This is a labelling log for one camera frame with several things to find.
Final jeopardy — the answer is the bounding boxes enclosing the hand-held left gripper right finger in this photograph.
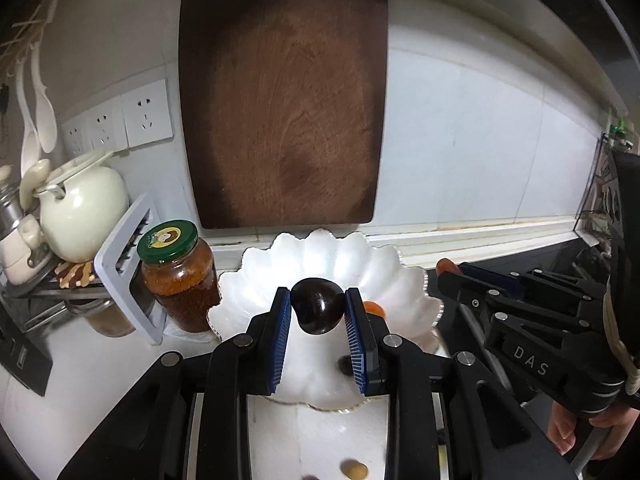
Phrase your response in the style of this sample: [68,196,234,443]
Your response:
[344,287,578,480]

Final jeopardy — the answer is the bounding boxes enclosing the black wire spice rack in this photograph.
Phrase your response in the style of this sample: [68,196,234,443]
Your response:
[575,120,640,243]

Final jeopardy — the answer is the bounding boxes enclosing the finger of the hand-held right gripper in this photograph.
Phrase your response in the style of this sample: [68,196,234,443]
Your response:
[436,271,607,342]
[456,261,609,312]

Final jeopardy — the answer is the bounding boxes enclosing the white wall socket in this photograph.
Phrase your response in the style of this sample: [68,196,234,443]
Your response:
[122,79,174,148]
[87,97,130,153]
[61,115,93,158]

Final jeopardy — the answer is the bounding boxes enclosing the cream pot with lid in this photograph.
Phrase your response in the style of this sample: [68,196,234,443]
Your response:
[32,150,131,263]

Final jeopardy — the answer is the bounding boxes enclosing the woven trivet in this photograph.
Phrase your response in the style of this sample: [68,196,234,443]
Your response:
[54,260,98,290]

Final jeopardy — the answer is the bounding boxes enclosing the black knife block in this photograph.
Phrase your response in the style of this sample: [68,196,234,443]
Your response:
[0,300,53,396]

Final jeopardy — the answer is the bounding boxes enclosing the grey pot shelf rack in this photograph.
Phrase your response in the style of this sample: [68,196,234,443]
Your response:
[10,192,166,346]

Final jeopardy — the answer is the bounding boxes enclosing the dark wooden cutting board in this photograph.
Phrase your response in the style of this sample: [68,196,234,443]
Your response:
[178,0,391,231]

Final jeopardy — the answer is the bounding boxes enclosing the glass jar with green lid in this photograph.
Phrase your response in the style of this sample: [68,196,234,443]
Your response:
[136,220,222,333]

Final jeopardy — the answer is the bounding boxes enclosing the person's right hand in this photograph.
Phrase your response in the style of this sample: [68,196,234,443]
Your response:
[547,395,636,461]

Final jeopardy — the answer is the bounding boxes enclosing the stainless steel pot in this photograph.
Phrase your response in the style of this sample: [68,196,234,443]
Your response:
[65,300,136,338]

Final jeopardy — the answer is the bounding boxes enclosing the steel pot lid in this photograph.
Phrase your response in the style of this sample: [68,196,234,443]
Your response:
[0,182,26,241]

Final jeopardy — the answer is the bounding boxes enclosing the white rice spoon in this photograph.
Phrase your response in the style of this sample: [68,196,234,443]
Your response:
[30,40,58,153]

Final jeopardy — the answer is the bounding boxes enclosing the cream saucepan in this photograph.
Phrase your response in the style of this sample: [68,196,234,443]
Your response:
[0,212,51,286]

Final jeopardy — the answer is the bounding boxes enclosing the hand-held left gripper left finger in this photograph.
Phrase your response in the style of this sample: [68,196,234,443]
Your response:
[57,287,293,480]

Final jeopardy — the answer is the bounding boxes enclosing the white scalloped bowl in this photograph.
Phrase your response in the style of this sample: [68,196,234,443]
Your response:
[206,228,443,413]

